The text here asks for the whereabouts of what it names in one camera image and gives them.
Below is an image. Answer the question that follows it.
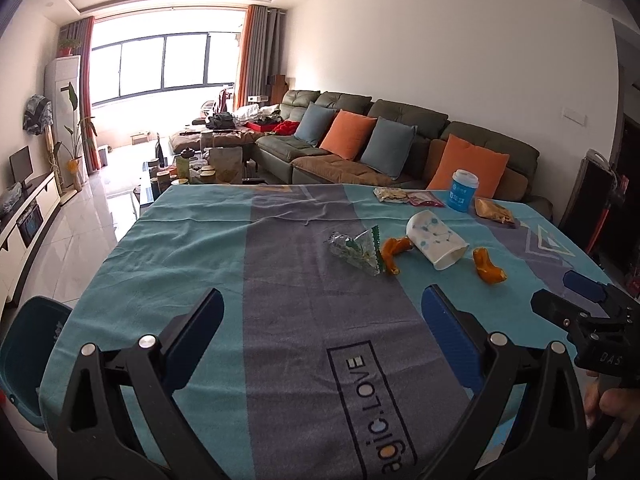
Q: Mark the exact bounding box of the black folded cart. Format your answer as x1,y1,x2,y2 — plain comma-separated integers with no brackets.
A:
559,149,621,261

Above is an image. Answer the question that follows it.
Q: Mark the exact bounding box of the white black media cabinet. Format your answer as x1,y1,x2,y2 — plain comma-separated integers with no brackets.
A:
0,170,63,311

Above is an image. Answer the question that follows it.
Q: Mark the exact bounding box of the green sofa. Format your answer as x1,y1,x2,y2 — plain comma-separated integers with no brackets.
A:
252,89,553,221

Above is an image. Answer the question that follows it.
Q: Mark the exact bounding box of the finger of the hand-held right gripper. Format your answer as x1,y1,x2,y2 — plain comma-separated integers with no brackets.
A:
531,288,597,336
562,269,619,307

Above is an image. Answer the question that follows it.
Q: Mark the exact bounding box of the teal grey printed tablecloth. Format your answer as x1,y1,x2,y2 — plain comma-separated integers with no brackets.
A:
37,182,621,480

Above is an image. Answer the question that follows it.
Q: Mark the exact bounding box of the fan with patterned cover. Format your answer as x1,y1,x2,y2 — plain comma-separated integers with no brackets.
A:
22,94,54,136

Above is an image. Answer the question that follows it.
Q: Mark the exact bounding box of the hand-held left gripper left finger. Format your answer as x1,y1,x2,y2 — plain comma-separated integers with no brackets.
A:
50,287,226,480

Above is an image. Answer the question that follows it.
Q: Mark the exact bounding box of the blue cushion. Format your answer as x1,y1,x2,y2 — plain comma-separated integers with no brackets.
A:
294,102,338,147
359,116,418,181

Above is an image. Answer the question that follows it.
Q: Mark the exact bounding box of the orange cushion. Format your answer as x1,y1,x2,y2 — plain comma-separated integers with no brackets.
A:
426,133,511,200
319,109,378,162

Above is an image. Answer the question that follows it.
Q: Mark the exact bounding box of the white standing air conditioner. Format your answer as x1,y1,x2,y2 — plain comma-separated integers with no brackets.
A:
44,55,83,191

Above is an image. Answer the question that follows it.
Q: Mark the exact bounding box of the brown paper bag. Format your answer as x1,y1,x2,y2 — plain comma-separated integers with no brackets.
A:
207,146,244,185

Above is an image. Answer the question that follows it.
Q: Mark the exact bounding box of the tall potted plant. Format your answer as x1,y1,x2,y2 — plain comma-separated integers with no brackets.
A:
54,80,98,193

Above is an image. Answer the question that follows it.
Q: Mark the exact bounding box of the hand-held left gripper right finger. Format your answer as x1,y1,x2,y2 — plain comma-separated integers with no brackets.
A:
421,284,593,480

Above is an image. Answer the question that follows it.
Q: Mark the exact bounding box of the golden brown snack packet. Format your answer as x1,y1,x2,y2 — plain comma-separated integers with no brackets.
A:
474,197,517,226

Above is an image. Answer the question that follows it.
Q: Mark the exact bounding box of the blue cup with white lid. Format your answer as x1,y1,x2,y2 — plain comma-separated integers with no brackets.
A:
446,169,480,213

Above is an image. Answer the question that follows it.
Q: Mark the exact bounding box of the red white snack packet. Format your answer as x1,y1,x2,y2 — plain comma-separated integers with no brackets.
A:
406,191,446,209

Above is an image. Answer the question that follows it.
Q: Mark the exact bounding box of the orange plastic wrapper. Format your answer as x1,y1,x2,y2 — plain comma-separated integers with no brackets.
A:
472,247,509,286
382,236,414,276

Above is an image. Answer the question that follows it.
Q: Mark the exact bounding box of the orange grey curtain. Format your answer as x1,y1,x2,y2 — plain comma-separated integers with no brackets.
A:
235,4,287,106
57,16,101,176

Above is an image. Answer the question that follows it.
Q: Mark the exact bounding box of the dark coffee table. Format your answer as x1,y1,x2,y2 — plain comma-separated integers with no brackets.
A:
132,150,281,208

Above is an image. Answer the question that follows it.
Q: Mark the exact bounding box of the teal plastic waste bin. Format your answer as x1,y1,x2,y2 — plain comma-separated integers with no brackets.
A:
0,296,74,431

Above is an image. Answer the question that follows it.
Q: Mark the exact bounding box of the large window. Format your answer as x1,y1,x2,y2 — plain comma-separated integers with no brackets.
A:
92,30,241,108

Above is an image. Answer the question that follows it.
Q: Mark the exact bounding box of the brown sofa seat mat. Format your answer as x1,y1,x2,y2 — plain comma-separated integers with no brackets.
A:
291,152,431,190

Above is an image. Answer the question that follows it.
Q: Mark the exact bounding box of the clear cookie packet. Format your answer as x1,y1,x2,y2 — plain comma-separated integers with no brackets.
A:
373,187,412,204

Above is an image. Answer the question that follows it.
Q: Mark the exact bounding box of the black monitor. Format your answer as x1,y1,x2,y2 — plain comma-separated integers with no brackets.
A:
9,146,35,192

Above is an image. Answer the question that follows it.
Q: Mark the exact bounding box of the clear green-print snack wrapper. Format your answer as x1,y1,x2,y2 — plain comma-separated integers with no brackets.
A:
327,227,383,277

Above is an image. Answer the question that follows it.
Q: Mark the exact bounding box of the person's right hand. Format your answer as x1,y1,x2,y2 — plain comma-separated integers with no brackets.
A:
583,380,640,428

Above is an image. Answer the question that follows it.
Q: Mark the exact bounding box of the brown ottoman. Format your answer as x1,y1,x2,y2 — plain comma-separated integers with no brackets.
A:
170,127,256,156

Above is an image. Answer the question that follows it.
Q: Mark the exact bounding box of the white dotted paper cup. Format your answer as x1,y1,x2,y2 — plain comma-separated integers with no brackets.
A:
406,210,470,272

